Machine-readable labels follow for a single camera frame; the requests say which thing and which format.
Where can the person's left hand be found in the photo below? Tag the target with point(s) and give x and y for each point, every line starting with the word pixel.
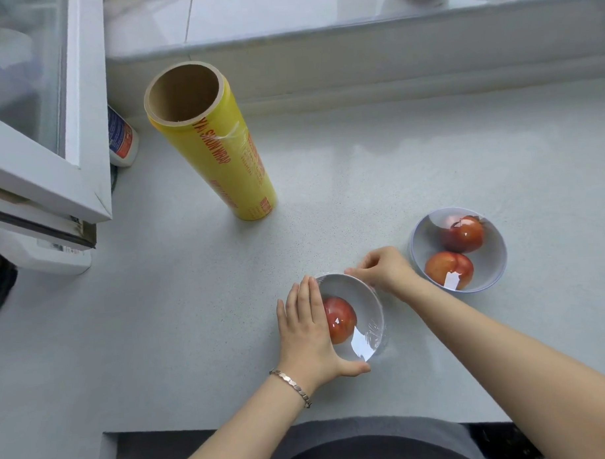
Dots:
pixel 306 340

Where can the person's right hand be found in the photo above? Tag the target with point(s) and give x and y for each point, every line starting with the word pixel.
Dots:
pixel 388 271

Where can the white bowl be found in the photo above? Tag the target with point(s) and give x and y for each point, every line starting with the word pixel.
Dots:
pixel 375 333
pixel 494 260
pixel 359 294

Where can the clear cling film sheet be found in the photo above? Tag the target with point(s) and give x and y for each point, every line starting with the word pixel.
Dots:
pixel 421 237

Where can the yellow plastic wrap roll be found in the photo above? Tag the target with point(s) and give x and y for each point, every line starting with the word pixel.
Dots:
pixel 220 155

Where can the person's left forearm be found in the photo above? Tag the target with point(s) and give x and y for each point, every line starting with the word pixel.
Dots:
pixel 250 427

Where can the person's right forearm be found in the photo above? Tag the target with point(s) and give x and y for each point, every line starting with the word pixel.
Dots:
pixel 525 368

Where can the grey shirt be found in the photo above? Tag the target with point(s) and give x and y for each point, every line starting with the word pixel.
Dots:
pixel 378 427

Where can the black speckled bag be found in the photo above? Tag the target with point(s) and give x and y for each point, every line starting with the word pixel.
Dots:
pixel 503 443

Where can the white bottle blue orange label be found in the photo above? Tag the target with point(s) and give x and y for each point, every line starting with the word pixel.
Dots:
pixel 121 139

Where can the white appliance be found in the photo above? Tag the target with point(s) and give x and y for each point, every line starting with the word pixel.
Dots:
pixel 36 256

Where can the white open window sash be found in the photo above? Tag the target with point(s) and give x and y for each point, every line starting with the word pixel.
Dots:
pixel 91 120

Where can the black rounded object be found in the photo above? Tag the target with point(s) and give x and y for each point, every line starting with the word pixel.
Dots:
pixel 0 287

